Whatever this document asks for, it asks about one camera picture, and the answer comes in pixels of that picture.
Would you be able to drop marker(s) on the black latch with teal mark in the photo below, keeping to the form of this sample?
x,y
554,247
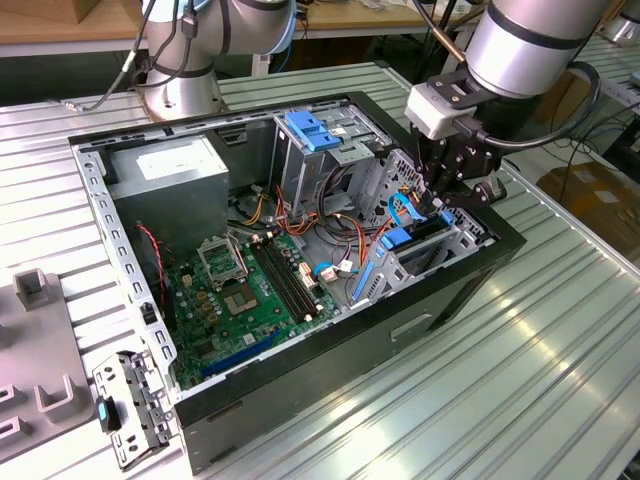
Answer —
x,y
111,417

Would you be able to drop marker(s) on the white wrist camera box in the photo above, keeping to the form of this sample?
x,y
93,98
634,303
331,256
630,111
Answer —
x,y
430,112

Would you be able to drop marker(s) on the grey metal disk bay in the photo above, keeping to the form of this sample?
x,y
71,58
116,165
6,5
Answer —
x,y
395,275

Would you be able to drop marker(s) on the blue expansion slot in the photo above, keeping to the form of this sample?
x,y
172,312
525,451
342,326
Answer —
x,y
240,355

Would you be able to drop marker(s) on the large cardboard box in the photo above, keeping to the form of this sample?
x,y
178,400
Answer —
x,y
590,200

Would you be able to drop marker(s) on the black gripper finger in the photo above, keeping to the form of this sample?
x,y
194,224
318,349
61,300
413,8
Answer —
x,y
475,194
434,175

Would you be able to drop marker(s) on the grey power supply unit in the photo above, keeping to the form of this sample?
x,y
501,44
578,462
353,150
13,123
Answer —
x,y
170,200

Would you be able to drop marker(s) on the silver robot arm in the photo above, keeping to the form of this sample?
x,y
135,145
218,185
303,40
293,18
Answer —
x,y
520,55

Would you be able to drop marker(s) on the metal slot bracket plate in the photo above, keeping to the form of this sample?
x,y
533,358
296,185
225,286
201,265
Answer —
x,y
145,395

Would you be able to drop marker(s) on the black RAM slot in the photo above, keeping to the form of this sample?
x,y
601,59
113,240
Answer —
x,y
277,280
284,280
297,280
291,280

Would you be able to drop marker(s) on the blue plastic drive bracket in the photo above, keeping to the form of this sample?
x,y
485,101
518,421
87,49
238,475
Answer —
x,y
310,132

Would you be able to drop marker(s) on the grey metal drive cage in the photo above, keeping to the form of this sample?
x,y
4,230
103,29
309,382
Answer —
x,y
300,175

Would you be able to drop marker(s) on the green motherboard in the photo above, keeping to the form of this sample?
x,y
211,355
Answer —
x,y
270,305

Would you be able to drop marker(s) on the wooden desk with white legs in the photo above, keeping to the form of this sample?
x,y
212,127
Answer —
x,y
350,20

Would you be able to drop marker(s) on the black open PC case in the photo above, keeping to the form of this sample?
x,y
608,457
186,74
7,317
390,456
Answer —
x,y
310,380

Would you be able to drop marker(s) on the hard disk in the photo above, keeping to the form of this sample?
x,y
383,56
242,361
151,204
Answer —
x,y
397,239

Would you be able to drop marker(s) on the grey parts rack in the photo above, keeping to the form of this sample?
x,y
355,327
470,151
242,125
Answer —
x,y
35,340

